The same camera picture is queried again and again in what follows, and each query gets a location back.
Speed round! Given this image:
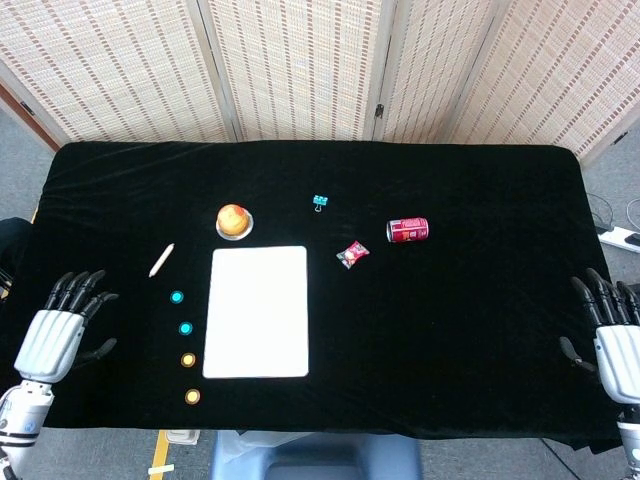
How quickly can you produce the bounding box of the left black grey robot hand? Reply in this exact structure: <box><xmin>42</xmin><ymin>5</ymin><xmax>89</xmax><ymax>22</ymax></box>
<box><xmin>13</xmin><ymin>269</ymin><xmax>120</xmax><ymax>385</ymax></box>

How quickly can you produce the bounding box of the right black grey robot hand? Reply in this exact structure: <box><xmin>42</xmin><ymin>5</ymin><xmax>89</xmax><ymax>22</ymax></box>
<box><xmin>558</xmin><ymin>267</ymin><xmax>640</xmax><ymax>405</ymax></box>

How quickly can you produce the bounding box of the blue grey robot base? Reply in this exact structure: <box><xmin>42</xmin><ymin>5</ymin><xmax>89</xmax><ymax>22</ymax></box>
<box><xmin>208</xmin><ymin>430</ymin><xmax>424</xmax><ymax>480</ymax></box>

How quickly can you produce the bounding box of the white magnetic board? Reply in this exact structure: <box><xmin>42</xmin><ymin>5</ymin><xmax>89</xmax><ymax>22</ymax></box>
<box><xmin>201</xmin><ymin>245</ymin><xmax>310</xmax><ymax>380</ymax></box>

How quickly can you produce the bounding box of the black fabric object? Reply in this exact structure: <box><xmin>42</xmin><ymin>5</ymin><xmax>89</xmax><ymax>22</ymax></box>
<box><xmin>0</xmin><ymin>217</ymin><xmax>32</xmax><ymax>301</ymax></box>

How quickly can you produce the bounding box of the white power strip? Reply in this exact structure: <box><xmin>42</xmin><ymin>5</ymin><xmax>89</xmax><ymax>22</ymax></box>
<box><xmin>598</xmin><ymin>225</ymin><xmax>640</xmax><ymax>254</ymax></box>

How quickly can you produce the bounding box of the white floor box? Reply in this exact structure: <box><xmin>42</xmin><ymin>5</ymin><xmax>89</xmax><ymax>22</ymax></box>
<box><xmin>166</xmin><ymin>428</ymin><xmax>202</xmax><ymax>446</ymax></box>

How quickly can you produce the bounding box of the black velvet table cloth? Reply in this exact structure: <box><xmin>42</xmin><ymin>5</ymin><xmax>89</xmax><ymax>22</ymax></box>
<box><xmin>8</xmin><ymin>139</ymin><xmax>629</xmax><ymax>455</ymax></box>

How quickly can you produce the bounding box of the orange fruit on plate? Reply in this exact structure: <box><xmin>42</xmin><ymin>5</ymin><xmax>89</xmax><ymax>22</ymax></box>
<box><xmin>215</xmin><ymin>202</ymin><xmax>254</xmax><ymax>242</ymax></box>

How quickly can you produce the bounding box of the red drink can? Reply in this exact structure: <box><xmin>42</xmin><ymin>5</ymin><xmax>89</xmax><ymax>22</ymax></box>
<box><xmin>385</xmin><ymin>216</ymin><xmax>431</xmax><ymax>244</ymax></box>

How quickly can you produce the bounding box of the red snack packet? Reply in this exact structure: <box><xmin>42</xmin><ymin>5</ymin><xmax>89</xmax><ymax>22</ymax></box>
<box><xmin>335</xmin><ymin>240</ymin><xmax>371</xmax><ymax>271</ymax></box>

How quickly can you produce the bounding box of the woven bamboo folding screen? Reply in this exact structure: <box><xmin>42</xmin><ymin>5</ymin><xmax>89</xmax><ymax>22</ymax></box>
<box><xmin>0</xmin><ymin>0</ymin><xmax>640</xmax><ymax>169</ymax></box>

